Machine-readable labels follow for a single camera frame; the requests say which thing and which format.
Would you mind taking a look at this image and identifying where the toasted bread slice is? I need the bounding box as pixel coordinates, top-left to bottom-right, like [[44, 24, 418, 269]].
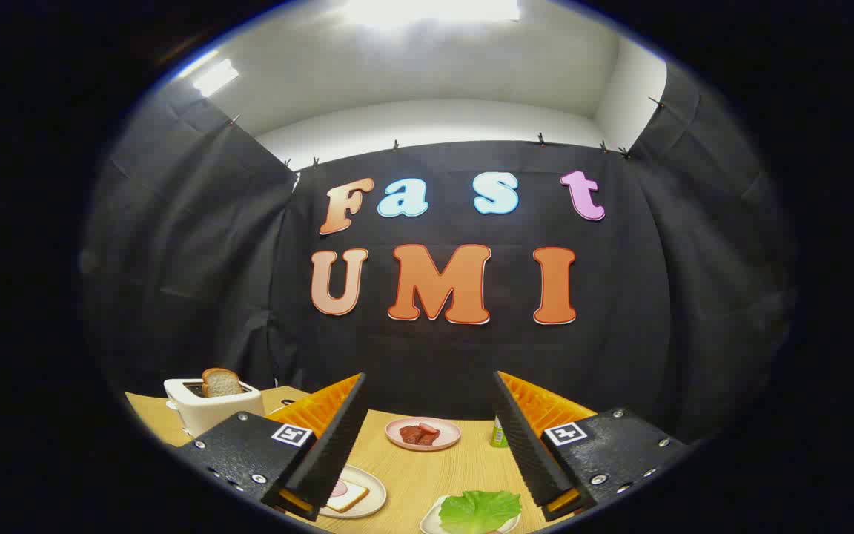
[[202, 368, 244, 398]]

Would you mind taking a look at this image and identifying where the large ceiling light panel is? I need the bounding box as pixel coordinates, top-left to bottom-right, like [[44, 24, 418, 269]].
[[338, 0, 523, 27]]

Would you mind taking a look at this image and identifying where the white bread slice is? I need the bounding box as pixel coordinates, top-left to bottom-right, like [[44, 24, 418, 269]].
[[325, 480, 370, 513]]

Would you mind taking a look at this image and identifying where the green lettuce leaf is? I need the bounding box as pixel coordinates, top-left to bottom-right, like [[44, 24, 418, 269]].
[[439, 490, 523, 534]]

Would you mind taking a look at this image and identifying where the round white plate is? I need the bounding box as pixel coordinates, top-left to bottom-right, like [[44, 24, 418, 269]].
[[320, 464, 388, 519]]

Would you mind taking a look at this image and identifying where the black backdrop cloth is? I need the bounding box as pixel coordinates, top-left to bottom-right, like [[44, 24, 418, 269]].
[[79, 63, 798, 446]]

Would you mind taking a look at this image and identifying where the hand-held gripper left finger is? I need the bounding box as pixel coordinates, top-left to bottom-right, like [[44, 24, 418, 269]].
[[173, 372, 368, 522]]

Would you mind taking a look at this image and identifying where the small ceiling light panel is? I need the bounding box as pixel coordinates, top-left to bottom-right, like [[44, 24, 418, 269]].
[[191, 59, 240, 97]]

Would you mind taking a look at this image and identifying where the square white plate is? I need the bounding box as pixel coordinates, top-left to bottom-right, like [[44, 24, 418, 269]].
[[420, 495, 521, 534]]

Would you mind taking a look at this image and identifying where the pink plate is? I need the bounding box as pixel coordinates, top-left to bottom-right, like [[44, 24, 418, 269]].
[[385, 417, 462, 452]]

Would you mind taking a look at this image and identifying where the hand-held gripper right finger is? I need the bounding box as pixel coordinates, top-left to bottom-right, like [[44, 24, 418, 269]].
[[492, 371, 689, 522]]

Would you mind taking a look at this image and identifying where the white toaster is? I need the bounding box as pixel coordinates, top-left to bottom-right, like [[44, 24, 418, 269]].
[[164, 378, 266, 438]]

